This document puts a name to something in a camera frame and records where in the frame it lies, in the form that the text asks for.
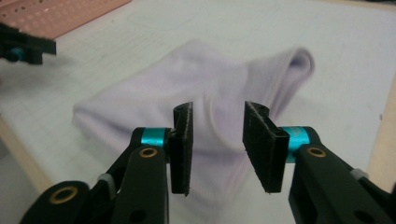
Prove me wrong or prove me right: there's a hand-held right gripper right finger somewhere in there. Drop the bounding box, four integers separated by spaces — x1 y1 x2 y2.
242 100 391 224

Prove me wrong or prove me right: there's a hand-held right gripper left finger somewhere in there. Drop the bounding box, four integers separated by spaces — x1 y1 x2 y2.
110 101 194 224

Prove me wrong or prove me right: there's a pink plastic basket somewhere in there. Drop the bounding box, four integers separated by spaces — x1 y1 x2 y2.
0 0 133 41

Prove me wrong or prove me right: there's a lilac printed cloth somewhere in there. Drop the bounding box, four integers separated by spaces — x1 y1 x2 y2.
72 39 316 224

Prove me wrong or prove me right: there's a white grid mat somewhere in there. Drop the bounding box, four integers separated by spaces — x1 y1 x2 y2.
0 0 396 224

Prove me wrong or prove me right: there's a wooden table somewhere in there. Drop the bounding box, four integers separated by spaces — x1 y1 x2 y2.
0 0 396 195

